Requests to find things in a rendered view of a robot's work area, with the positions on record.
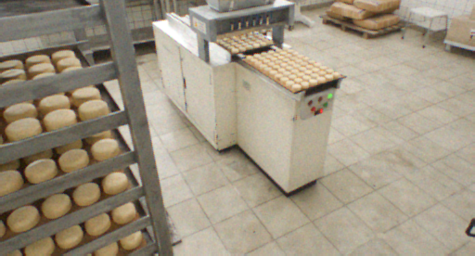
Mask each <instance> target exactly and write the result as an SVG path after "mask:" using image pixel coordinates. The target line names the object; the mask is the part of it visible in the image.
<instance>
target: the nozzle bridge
mask: <svg viewBox="0 0 475 256"><path fill-rule="evenodd" d="M294 5H295V4H294V3H291V2H289V1H286V0H276V1H275V2H274V3H273V4H268V5H263V6H256V7H251V8H246V9H241V10H233V11H228V12H225V13H219V12H217V11H215V10H212V9H210V8H209V5H207V6H198V7H193V8H189V9H188V12H189V20H190V29H191V31H192V32H195V33H196V34H197V37H198V56H199V58H201V59H202V60H203V61H204V62H209V61H210V51H209V43H214V42H217V39H221V38H225V37H232V36H236V35H240V34H243V33H246V32H257V31H261V30H265V29H268V28H273V30H272V40H273V41H275V42H278V43H279V44H283V43H284V30H285V25H288V26H291V25H294ZM271 10H272V12H273V16H272V19H271V15H272V14H271ZM264 13H265V20H263V19H264ZM256 14H257V15H258V20H257V15H256ZM250 15H251V22H250ZM267 15H268V17H269V19H271V20H269V23H268V24H266V18H267ZM241 16H243V25H242V17H241ZM260 16H262V20H263V22H262V26H260ZM253 17H255V22H256V20H257V22H256V24H255V27H252V18H253ZM246 19H248V24H249V23H250V25H248V29H246ZM235 20H236V25H235ZM239 20H240V31H239V30H238V21H239ZM230 21H233V25H234V26H235V28H234V31H233V32H231V31H230ZM241 25H242V26H241Z"/></svg>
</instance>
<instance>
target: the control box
mask: <svg viewBox="0 0 475 256"><path fill-rule="evenodd" d="M330 94H332V96H331V98H328V96H329V95H330ZM334 95H335V90H333V89H328V90H324V91H322V92H320V93H317V94H314V95H312V96H306V97H305V98H304V101H302V105H301V114H300V118H301V119H302V120H303V121H304V120H305V119H308V118H310V117H314V116H316V115H315V114H316V113H315V112H317V115H318V114H320V112H321V113H322V112H325V111H329V110H332V104H333V99H334ZM320 97H322V101H318V99H319V98H320ZM309 101H313V103H312V104H311V105H310V106H309V105H308V103H309ZM326 102H327V106H326V107H325V106H324V104H325V103H326ZM312 107H315V111H311V109H312ZM320 109H321V110H322V111H321V110H320Z"/></svg>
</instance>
